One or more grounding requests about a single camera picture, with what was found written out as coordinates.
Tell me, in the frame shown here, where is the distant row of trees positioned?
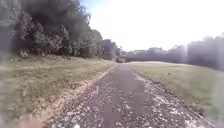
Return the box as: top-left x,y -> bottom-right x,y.
118,33 -> 224,72

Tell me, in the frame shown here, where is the dense wood of trees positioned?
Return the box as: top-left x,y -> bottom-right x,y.
0,0 -> 122,62

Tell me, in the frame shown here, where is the grass verge with dry patches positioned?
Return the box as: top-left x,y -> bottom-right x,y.
0,54 -> 118,128

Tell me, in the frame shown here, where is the dark asphalt path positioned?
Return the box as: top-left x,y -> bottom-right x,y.
41,62 -> 218,128

